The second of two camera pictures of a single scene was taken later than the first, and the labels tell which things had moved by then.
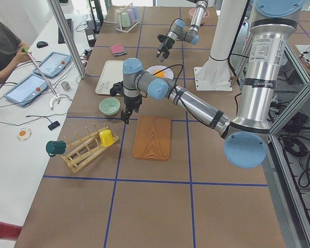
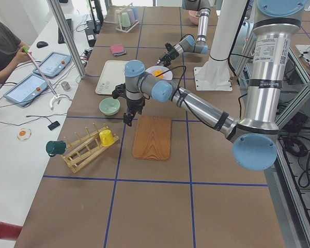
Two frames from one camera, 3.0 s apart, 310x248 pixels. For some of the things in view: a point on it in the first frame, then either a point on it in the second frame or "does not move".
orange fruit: (160, 74) does not move
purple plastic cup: (131, 15) does not move
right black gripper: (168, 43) to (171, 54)
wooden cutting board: (152, 139) does not move
